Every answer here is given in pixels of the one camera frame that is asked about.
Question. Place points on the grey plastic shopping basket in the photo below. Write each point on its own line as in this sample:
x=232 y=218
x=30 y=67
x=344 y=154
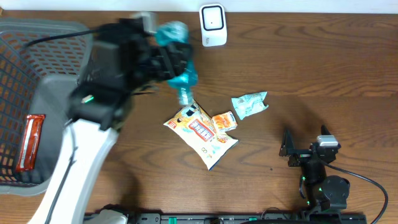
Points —
x=36 y=80

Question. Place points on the red orange snack bar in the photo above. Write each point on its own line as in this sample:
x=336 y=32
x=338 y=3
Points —
x=30 y=142

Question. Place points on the white barcode scanner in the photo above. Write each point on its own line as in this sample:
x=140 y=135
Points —
x=213 y=25

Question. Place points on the blue mouthwash bottle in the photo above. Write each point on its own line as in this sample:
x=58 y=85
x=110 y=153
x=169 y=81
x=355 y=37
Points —
x=186 y=76

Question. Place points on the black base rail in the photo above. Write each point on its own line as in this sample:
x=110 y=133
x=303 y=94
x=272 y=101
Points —
x=156 y=218

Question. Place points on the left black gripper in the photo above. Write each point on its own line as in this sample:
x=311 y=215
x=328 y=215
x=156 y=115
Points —
x=166 y=62

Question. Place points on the large yellow snack bag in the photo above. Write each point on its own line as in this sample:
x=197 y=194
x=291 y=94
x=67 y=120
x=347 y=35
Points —
x=196 y=128

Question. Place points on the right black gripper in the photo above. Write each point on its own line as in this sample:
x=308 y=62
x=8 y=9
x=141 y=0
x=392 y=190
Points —
x=288 y=149

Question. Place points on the light teal snack packet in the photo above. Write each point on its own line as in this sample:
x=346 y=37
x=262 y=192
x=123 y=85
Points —
x=249 y=104

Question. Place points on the small orange snack packet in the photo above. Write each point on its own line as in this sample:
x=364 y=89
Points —
x=224 y=122

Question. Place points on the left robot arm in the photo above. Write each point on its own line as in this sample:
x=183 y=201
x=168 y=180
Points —
x=96 y=111

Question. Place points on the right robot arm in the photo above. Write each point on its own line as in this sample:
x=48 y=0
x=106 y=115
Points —
x=326 y=195

